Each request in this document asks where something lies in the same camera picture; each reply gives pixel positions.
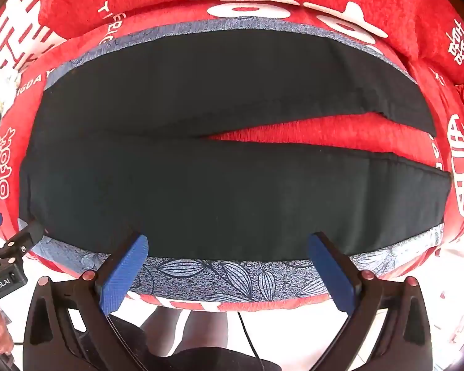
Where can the person's left leg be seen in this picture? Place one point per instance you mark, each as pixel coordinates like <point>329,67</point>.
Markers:
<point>166,328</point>

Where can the person's left hand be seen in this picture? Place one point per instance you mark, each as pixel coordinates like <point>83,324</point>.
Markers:
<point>2,336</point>

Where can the black pants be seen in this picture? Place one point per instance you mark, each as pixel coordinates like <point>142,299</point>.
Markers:
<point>178,181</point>

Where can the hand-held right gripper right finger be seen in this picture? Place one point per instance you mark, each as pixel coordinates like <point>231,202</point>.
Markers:
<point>332,274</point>

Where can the blue-grey floral cloth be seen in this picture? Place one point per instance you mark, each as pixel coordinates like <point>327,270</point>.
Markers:
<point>216,274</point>

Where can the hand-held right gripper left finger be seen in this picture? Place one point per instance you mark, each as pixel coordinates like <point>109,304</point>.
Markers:
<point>125,268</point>

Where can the person's leg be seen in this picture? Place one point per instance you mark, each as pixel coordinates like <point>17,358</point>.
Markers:
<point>166,328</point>
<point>207,330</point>

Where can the person's right leg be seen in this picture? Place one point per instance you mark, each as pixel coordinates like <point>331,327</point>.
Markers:
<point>207,330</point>

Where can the red printed blanket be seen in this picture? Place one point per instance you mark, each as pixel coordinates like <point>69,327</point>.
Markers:
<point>410,96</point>

